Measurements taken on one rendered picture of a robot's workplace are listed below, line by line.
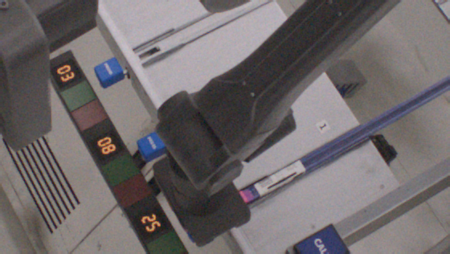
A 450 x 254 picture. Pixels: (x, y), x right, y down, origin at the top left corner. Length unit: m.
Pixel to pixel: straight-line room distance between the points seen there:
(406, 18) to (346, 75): 1.56
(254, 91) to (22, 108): 0.51
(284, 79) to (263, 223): 0.36
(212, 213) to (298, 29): 0.30
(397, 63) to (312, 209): 0.87
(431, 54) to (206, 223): 2.21
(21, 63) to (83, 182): 1.46
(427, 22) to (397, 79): 1.27
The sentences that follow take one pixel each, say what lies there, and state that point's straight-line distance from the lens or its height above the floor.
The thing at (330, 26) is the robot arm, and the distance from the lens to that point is 0.80.
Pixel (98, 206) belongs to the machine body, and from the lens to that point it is 1.75.
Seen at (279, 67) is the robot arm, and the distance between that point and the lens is 0.83.
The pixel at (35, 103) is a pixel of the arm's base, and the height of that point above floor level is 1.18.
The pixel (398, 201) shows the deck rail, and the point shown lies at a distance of 1.17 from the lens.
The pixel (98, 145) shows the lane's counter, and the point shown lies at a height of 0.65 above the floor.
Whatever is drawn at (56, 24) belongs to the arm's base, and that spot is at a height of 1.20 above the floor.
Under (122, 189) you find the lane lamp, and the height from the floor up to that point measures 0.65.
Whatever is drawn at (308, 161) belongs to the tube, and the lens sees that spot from 1.17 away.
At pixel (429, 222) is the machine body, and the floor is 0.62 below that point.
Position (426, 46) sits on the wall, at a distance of 3.21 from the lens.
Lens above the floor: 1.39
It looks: 33 degrees down
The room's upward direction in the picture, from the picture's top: 42 degrees clockwise
